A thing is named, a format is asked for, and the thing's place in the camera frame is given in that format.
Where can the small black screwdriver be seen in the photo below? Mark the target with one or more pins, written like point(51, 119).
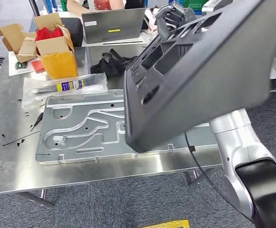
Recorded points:
point(39, 118)

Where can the black hard case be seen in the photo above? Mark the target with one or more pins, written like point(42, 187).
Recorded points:
point(76, 31)

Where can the person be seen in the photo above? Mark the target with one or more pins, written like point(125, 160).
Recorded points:
point(100, 4)

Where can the white paper sheet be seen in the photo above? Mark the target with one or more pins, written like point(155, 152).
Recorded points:
point(11, 70)

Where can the small green circuit board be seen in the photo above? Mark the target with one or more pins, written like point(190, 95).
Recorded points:
point(20, 65)

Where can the stainless steel workbench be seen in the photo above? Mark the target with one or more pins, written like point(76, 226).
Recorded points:
point(81, 173)

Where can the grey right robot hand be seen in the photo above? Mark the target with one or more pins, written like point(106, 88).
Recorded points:
point(173, 17)

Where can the stamped metal sheet panel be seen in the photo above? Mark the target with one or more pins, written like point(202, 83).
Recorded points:
point(81, 141)

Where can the open cardboard box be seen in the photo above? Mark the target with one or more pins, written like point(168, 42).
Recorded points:
point(11, 37)
point(52, 47)

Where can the red card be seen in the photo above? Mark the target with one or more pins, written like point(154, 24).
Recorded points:
point(38, 66)

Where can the green plastic crate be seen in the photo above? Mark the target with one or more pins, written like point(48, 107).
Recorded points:
point(195, 3)

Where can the black plastic panel part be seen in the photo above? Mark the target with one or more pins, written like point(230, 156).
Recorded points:
point(199, 94)

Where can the yellow floor tape square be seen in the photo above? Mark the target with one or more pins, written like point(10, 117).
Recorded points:
point(166, 224)

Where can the red cloth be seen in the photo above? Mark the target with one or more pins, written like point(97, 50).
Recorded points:
point(48, 34)

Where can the grey laptop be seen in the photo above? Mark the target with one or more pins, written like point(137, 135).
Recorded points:
point(114, 22)

